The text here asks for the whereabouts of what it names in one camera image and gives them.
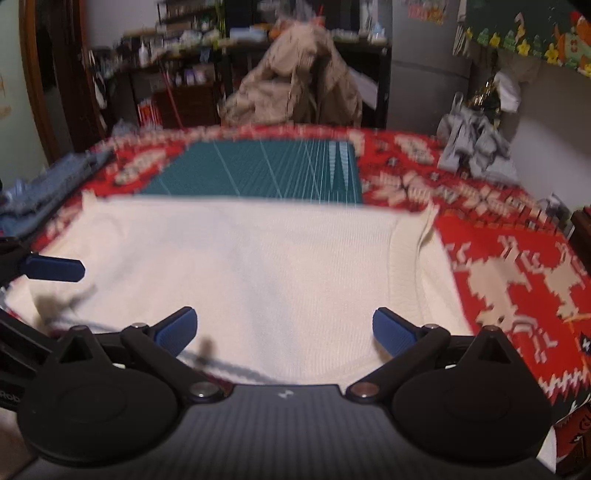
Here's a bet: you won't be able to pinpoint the crumpled grey garment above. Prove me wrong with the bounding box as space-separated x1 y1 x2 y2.
436 92 518 185

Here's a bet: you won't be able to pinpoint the brown wooden furniture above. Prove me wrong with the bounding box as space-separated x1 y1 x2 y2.
570 210 591 259

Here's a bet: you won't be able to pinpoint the brown wooden drawer cabinet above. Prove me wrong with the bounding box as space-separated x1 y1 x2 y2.
152 83 222 130

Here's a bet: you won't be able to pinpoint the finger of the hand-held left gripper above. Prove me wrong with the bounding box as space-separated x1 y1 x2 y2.
0 237 86 287

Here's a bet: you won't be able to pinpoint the beige jacket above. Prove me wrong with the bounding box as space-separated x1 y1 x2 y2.
222 18 363 127

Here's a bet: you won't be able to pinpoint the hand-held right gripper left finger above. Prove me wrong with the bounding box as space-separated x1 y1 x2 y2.
58 306 225 407

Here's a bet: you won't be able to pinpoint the white knit V-neck sweater vest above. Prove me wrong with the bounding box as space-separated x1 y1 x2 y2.
2 191 559 472

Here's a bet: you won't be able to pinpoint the green cutting mat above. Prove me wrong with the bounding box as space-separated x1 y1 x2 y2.
136 140 363 206

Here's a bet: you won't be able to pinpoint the colourful fridge magnets cluster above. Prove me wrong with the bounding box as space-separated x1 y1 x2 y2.
406 0 448 26

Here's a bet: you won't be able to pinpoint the wooden door frame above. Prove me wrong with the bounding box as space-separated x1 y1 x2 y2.
18 0 93 162

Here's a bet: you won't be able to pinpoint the grey refrigerator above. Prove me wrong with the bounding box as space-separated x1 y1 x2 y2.
388 0 476 130

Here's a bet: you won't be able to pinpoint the green Christmas wall hanging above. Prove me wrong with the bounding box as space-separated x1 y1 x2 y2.
464 0 591 77

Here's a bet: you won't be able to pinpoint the folded blue jeans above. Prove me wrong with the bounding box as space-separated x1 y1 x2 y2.
0 151 114 236

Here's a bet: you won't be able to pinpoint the cluttered dark desk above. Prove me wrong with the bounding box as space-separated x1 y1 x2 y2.
90 0 393 134

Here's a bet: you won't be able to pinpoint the white curtain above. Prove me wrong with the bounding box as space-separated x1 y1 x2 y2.
455 23 476 58

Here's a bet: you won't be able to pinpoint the red patterned blanket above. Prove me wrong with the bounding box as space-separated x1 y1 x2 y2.
0 124 591 480

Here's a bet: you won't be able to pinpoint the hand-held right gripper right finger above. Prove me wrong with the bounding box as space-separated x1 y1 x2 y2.
345 307 525 407

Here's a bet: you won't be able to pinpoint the red and white carton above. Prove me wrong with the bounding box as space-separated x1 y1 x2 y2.
137 99 163 127

